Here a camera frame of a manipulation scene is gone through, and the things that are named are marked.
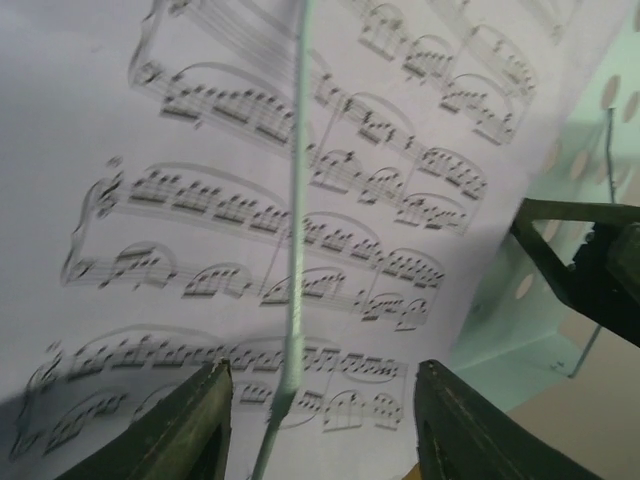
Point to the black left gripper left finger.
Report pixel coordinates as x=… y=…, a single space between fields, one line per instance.
x=185 y=436

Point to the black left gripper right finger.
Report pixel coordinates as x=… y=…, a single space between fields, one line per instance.
x=461 y=435

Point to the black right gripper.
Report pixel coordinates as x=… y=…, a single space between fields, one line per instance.
x=602 y=280

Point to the sheet music papers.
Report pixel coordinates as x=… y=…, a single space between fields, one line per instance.
x=181 y=179

